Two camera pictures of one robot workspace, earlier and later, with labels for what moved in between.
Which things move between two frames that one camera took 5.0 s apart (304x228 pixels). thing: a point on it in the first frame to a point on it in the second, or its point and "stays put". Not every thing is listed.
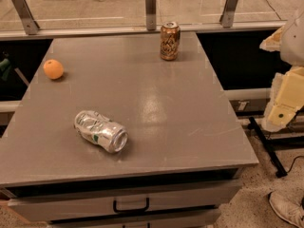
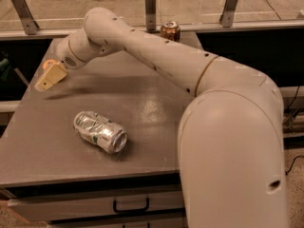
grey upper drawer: (217, 196) stays put
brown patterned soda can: (169, 41) stays put
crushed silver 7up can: (100, 129) stays put
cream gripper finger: (287, 98) to (73, 51)
